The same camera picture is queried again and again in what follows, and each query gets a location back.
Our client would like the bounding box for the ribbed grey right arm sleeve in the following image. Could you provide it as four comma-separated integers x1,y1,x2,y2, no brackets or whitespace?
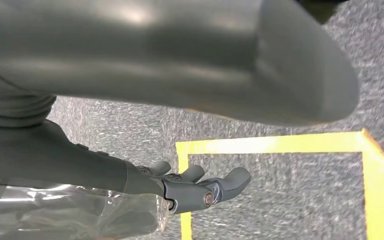
0,94,58,129

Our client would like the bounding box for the yellow floor tape square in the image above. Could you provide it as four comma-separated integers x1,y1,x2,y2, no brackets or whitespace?
175,128,384,240

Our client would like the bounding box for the clear plastic film wrap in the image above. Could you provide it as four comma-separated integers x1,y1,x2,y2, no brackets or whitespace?
0,174,170,240

